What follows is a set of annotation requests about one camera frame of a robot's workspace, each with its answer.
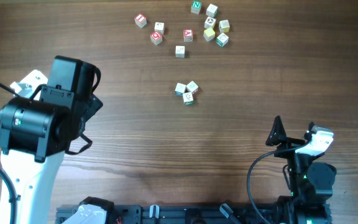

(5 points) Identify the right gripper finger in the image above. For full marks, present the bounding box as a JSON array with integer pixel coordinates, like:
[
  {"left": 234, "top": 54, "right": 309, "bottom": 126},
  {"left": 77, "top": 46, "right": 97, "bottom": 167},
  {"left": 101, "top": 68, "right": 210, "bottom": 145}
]
[
  {"left": 265, "top": 116, "right": 287, "bottom": 146},
  {"left": 303, "top": 122, "right": 315, "bottom": 140}
]

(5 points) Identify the wooden block green picture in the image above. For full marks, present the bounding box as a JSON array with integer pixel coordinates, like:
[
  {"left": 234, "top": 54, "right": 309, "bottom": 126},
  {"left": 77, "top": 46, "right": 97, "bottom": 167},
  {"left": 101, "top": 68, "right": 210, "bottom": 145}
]
[{"left": 182, "top": 92, "right": 194, "bottom": 105}]

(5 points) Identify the wooden block red U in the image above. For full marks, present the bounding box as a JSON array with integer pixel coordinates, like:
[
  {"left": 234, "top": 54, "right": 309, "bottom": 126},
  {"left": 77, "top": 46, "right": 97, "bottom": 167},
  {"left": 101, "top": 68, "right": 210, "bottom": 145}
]
[{"left": 186, "top": 81, "right": 199, "bottom": 95}]

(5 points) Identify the wooden block blue side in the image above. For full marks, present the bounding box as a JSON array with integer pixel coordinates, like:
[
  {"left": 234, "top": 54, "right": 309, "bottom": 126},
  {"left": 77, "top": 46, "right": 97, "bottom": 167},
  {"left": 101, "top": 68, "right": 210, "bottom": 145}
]
[{"left": 175, "top": 83, "right": 186, "bottom": 96}]

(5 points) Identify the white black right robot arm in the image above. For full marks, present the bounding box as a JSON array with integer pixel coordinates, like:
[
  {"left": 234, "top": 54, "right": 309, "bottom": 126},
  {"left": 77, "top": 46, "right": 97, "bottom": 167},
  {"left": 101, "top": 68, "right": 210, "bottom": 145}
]
[{"left": 265, "top": 116, "right": 337, "bottom": 224}]

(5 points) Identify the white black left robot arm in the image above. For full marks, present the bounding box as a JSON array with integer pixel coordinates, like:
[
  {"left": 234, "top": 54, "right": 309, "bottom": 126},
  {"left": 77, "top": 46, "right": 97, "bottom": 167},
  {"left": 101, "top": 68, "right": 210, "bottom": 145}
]
[{"left": 0, "top": 55, "right": 103, "bottom": 223}]

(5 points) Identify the wooden block red I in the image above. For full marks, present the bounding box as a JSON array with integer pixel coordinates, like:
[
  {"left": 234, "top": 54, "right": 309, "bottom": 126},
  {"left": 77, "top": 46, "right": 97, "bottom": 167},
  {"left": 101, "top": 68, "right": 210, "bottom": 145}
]
[{"left": 134, "top": 14, "right": 147, "bottom": 28}]

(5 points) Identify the wooden block red Q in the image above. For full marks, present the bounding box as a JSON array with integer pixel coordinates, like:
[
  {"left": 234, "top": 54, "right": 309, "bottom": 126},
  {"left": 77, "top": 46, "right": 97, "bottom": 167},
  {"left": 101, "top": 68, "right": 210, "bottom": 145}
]
[{"left": 150, "top": 31, "right": 163, "bottom": 45}]

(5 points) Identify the wooden block small picture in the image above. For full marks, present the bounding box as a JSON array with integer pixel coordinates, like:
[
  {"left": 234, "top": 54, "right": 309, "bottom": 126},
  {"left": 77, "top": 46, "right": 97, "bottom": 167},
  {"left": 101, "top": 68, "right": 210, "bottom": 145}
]
[{"left": 154, "top": 22, "right": 165, "bottom": 35}]

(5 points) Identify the wooden block green side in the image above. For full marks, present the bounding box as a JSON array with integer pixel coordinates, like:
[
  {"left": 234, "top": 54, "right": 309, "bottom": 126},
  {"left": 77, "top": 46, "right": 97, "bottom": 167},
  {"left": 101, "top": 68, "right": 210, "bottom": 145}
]
[{"left": 216, "top": 33, "right": 229, "bottom": 47}]

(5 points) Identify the wooden block plain picture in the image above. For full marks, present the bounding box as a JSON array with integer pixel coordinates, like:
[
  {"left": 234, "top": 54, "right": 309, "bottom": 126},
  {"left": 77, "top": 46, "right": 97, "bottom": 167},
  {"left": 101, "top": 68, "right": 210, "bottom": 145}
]
[{"left": 175, "top": 45, "right": 185, "bottom": 58}]

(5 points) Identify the yellow top wooden block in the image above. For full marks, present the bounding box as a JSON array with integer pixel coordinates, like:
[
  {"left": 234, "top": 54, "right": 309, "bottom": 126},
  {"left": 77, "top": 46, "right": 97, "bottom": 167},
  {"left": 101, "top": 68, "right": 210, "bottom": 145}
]
[{"left": 203, "top": 27, "right": 216, "bottom": 42}]

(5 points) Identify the wooden block yellow edge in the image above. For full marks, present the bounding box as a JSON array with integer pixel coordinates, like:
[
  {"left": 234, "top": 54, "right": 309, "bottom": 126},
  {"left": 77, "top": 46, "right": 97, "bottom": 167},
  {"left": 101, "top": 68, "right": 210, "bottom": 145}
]
[{"left": 219, "top": 20, "right": 230, "bottom": 33}]

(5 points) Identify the wooden block red A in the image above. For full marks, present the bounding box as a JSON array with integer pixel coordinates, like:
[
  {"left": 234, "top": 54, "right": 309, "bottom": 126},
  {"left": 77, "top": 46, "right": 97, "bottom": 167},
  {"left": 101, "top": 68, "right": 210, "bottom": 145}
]
[{"left": 183, "top": 29, "right": 193, "bottom": 42}]

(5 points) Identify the wooden block brown face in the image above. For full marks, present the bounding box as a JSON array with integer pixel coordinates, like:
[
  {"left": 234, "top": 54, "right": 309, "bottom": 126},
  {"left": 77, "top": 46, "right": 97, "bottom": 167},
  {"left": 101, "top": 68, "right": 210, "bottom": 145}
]
[{"left": 204, "top": 16, "right": 216, "bottom": 29}]

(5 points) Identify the wooden block green edge top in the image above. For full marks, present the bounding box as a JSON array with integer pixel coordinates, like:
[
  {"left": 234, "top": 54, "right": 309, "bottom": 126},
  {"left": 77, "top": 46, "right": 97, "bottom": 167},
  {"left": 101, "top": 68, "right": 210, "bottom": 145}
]
[{"left": 206, "top": 4, "right": 218, "bottom": 18}]

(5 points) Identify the wooden block green N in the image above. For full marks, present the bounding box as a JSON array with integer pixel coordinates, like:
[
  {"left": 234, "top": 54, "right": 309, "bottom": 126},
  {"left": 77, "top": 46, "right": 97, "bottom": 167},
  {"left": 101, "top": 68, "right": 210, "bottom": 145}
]
[{"left": 191, "top": 1, "right": 202, "bottom": 14}]

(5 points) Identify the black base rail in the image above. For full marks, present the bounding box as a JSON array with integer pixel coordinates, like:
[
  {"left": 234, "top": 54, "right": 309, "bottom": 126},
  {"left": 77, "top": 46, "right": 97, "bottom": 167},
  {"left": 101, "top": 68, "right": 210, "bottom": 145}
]
[{"left": 55, "top": 203, "right": 333, "bottom": 224}]

